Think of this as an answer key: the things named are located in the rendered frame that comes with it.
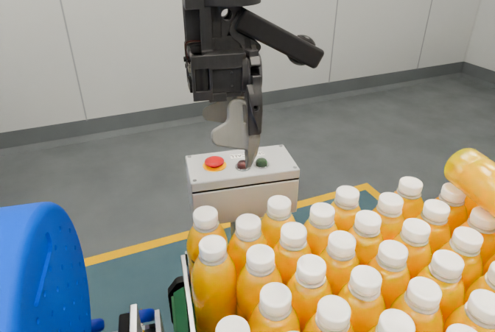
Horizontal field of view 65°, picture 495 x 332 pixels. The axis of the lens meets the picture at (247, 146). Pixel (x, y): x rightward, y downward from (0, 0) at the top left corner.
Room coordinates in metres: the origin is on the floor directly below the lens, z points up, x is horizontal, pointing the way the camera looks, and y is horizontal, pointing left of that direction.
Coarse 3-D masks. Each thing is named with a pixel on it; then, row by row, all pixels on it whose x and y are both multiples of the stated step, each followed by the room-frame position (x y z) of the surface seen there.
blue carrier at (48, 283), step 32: (0, 224) 0.29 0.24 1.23; (32, 224) 0.30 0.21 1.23; (64, 224) 0.37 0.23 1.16; (0, 256) 0.25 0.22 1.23; (32, 256) 0.27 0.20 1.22; (64, 256) 0.34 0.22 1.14; (0, 288) 0.23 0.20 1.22; (32, 288) 0.26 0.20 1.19; (64, 288) 0.32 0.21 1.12; (0, 320) 0.20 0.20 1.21; (32, 320) 0.23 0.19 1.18; (64, 320) 0.29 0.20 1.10
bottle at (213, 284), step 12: (204, 264) 0.40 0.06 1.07; (216, 264) 0.40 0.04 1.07; (228, 264) 0.41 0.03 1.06; (192, 276) 0.41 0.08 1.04; (204, 276) 0.39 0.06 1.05; (216, 276) 0.39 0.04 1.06; (228, 276) 0.40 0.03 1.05; (192, 288) 0.40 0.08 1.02; (204, 288) 0.39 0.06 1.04; (216, 288) 0.39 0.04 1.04; (228, 288) 0.39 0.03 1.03; (204, 300) 0.39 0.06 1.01; (216, 300) 0.38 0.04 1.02; (228, 300) 0.39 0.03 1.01; (204, 312) 0.39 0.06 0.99; (216, 312) 0.38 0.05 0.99; (228, 312) 0.39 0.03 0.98; (204, 324) 0.39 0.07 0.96; (216, 324) 0.38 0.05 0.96
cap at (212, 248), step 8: (200, 240) 0.42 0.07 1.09; (208, 240) 0.42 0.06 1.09; (216, 240) 0.42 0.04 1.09; (224, 240) 0.42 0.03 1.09; (200, 248) 0.41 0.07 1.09; (208, 248) 0.41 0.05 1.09; (216, 248) 0.41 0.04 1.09; (224, 248) 0.41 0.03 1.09; (208, 256) 0.40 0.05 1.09; (216, 256) 0.40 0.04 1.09; (224, 256) 0.41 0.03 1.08
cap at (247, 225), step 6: (240, 216) 0.48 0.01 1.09; (246, 216) 0.48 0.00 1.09; (252, 216) 0.48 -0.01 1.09; (258, 216) 0.48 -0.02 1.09; (240, 222) 0.46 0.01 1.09; (246, 222) 0.46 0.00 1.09; (252, 222) 0.46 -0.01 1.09; (258, 222) 0.46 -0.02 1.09; (240, 228) 0.45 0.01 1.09; (246, 228) 0.45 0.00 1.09; (252, 228) 0.45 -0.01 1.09; (258, 228) 0.45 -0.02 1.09; (240, 234) 0.45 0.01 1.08; (246, 234) 0.45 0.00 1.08; (252, 234) 0.45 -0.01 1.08; (258, 234) 0.46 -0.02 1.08
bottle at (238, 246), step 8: (232, 240) 0.46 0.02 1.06; (240, 240) 0.45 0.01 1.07; (248, 240) 0.45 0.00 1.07; (256, 240) 0.45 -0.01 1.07; (264, 240) 0.46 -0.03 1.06; (232, 248) 0.45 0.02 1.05; (240, 248) 0.44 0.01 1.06; (248, 248) 0.44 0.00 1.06; (232, 256) 0.45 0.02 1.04; (240, 256) 0.44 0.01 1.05; (240, 264) 0.44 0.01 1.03
